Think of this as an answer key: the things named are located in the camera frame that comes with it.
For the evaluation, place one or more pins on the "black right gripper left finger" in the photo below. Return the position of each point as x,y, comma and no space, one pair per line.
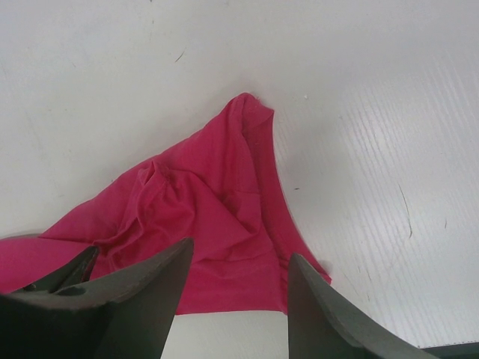
125,314

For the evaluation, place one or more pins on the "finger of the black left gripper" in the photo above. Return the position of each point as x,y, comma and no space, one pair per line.
76,271

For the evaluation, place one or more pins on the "pink t shirt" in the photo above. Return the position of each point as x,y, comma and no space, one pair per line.
219,187

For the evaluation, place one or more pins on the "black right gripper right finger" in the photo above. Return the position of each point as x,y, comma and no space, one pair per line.
323,324

